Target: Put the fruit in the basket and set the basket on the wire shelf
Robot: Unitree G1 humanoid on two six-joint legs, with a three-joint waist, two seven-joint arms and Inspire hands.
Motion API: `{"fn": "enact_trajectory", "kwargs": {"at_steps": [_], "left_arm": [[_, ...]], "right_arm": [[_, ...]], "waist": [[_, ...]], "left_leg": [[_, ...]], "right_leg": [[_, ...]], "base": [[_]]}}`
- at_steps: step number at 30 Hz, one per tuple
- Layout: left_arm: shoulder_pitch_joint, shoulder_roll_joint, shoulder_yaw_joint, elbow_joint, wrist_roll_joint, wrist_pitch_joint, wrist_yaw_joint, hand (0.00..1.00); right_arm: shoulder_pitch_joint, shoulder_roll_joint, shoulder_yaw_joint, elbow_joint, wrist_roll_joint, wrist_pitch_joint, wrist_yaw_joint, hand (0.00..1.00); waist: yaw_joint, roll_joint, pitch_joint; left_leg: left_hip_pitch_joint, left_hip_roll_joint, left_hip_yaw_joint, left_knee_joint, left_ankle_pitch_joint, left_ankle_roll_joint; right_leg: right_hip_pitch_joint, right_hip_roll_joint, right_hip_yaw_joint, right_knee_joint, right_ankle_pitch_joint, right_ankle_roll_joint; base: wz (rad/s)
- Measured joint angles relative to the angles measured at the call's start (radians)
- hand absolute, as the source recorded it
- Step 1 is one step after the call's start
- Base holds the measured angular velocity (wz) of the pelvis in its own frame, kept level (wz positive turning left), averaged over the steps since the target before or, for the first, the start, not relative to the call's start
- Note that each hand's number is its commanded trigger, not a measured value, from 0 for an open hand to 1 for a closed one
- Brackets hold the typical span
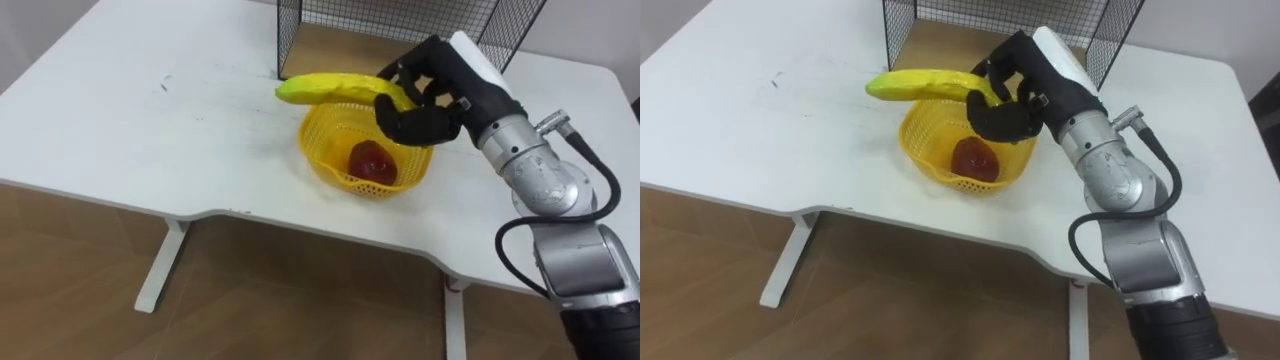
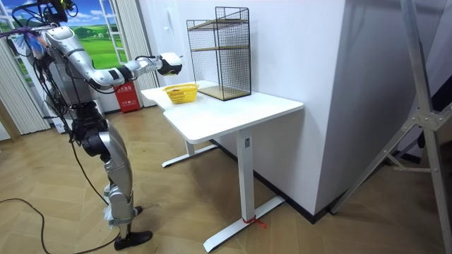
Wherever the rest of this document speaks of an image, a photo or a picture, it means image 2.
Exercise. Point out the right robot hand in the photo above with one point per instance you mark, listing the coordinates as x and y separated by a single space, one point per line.
172 63

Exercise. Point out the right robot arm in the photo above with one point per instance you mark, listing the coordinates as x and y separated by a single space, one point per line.
76 53

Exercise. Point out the yellow plastic basket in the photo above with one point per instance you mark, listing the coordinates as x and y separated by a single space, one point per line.
182 94

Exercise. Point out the white pleated curtain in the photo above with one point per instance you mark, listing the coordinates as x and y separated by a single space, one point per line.
136 39
19 98

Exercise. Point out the red floor box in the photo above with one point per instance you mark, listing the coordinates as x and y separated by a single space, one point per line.
128 98

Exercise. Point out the white desk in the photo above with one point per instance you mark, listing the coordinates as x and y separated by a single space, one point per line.
226 113

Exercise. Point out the robot body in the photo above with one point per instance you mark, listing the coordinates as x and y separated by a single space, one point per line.
65 84

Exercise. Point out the robot legs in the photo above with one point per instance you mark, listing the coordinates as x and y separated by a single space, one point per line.
118 166

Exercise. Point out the landscape wall poster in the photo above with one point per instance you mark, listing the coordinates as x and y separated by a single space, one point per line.
97 46

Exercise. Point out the grey metal frame stand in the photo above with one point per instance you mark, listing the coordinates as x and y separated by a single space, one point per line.
425 120

